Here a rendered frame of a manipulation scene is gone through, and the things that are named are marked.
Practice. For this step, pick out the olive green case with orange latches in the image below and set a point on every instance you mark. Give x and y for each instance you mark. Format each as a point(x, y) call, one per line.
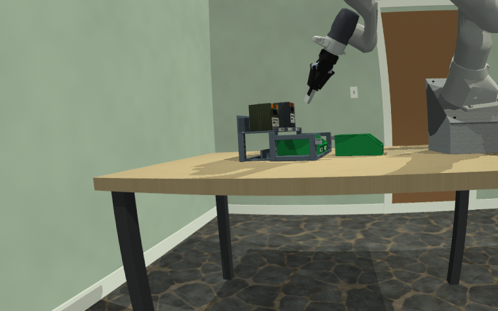
point(263, 117)

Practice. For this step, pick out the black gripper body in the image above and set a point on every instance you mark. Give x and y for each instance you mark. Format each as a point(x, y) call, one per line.
point(326, 59)

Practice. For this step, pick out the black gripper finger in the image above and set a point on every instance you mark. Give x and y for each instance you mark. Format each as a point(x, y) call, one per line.
point(313, 79)
point(323, 79)

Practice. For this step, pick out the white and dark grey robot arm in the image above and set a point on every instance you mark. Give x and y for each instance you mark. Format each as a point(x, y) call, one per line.
point(468, 84)

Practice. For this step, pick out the black tool case with orange latches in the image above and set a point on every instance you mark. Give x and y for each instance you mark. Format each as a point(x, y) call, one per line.
point(286, 114)

